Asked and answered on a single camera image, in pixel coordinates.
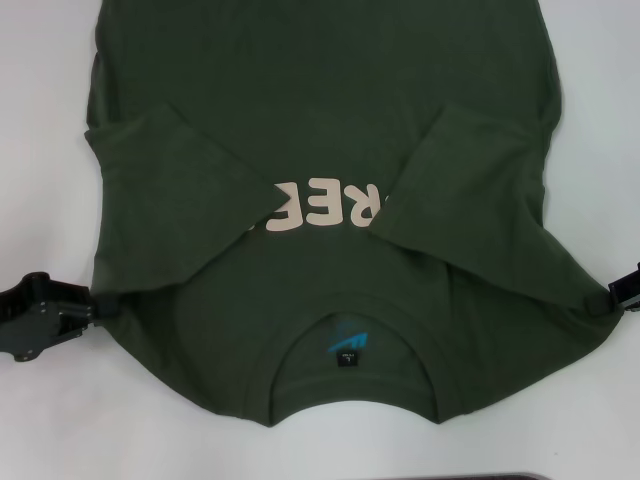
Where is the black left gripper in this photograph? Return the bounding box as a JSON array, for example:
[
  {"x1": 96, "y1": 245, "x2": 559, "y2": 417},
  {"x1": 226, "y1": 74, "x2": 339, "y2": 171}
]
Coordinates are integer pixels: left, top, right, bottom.
[{"x1": 0, "y1": 271, "x2": 122, "y2": 364}]

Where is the dark green printed t-shirt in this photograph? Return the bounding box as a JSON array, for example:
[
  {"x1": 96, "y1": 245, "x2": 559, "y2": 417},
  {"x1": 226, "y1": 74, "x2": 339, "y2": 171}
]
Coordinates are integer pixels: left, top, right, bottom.
[{"x1": 82, "y1": 0, "x2": 625, "y2": 419}]

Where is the dark rounded panel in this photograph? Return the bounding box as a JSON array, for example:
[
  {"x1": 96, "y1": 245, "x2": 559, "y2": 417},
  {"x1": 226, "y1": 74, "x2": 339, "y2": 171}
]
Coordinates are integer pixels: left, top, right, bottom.
[{"x1": 438, "y1": 470, "x2": 567, "y2": 480}]

